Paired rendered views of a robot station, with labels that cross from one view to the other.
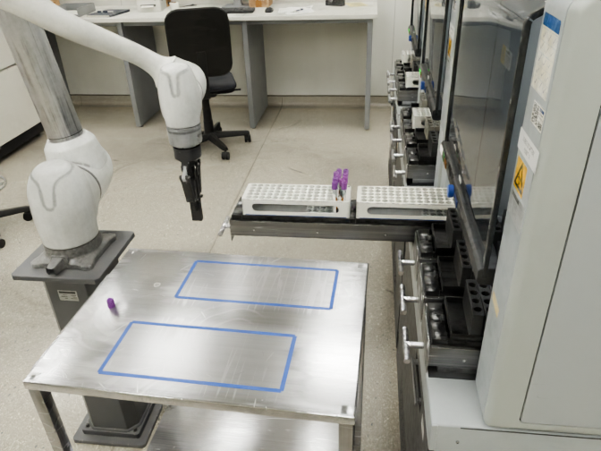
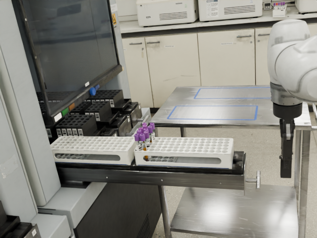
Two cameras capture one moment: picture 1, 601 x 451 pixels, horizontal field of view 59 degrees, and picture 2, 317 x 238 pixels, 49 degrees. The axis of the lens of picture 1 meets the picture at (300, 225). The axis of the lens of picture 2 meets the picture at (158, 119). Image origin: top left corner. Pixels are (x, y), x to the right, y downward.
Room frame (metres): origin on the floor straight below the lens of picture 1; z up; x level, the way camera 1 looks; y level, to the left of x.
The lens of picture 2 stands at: (2.27, 0.11, 1.36)
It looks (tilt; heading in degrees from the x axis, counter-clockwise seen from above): 22 degrees down; 190
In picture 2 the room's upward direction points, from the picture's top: 7 degrees counter-clockwise
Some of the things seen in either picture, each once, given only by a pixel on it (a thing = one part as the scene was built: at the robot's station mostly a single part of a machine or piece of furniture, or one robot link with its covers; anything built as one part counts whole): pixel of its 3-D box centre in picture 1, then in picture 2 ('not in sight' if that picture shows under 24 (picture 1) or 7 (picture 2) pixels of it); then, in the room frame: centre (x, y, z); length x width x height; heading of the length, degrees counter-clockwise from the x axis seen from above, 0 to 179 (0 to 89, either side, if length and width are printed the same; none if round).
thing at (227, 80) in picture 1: (205, 79); not in sight; (3.89, 0.66, 0.52); 0.64 x 0.60 x 1.05; 12
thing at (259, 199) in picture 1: (297, 201); (184, 153); (1.32, 0.01, 0.83); 0.30 x 0.10 x 0.06; 82
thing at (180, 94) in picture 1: (179, 93); (290, 52); (1.38, 0.30, 1.14); 0.13 x 0.11 x 0.16; 2
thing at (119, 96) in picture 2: (472, 309); (116, 99); (0.81, -0.33, 0.85); 0.12 x 0.02 x 0.06; 171
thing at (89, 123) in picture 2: (452, 229); (87, 127); (1.11, -0.38, 0.85); 0.12 x 0.02 x 0.06; 172
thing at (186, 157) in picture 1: (189, 159); (287, 116); (1.36, 0.30, 0.96); 0.08 x 0.07 x 0.09; 172
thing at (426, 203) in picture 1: (410, 205); (93, 151); (1.27, -0.31, 0.83); 0.30 x 0.10 x 0.06; 82
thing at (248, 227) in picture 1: (345, 220); (145, 166); (1.30, -0.13, 0.78); 0.73 x 0.14 x 0.09; 82
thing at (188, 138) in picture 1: (184, 134); (287, 91); (1.36, 0.30, 1.03); 0.09 x 0.09 x 0.06
